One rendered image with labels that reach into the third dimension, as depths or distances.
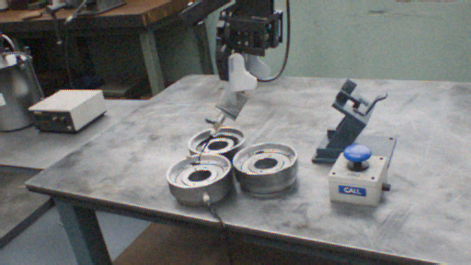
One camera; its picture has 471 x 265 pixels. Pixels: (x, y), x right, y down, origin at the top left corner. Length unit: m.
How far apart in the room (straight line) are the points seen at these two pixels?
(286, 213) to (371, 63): 1.75
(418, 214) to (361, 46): 1.74
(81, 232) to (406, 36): 1.75
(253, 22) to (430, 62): 1.71
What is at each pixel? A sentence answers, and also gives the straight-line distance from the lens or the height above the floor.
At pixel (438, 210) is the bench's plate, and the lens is 0.71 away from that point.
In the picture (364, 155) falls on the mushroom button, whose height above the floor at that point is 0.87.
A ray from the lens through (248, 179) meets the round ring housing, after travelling 0.74.
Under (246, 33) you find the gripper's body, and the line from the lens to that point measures 0.72.
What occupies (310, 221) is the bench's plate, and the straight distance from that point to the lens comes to 0.69.
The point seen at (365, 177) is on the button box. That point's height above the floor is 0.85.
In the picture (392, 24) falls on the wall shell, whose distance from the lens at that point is 2.32.
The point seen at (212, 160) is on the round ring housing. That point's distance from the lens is 0.81.
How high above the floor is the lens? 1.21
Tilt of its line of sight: 25 degrees down
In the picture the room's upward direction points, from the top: 9 degrees counter-clockwise
